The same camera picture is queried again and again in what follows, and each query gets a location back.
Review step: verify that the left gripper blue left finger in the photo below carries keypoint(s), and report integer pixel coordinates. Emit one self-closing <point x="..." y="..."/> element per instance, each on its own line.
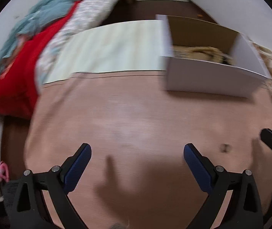
<point x="74" y="166"/>

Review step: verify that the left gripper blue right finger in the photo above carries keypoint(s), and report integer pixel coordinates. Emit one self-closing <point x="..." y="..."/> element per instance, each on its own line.
<point x="203" y="170"/>

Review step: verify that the pink slipper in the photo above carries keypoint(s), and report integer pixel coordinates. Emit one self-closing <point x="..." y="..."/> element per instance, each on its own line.
<point x="4" y="172"/>

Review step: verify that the red bed cover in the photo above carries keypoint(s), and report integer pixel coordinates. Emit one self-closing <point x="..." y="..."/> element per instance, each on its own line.
<point x="18" y="93"/>

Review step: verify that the white cardboard box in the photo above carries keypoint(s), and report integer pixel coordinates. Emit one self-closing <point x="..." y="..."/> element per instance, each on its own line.
<point x="203" y="57"/>

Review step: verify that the checkered mattress pad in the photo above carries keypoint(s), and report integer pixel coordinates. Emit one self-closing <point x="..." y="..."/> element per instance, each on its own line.
<point x="87" y="14"/>

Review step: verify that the blue-grey quilt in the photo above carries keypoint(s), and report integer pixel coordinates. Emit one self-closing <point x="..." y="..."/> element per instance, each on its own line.
<point x="40" y="15"/>

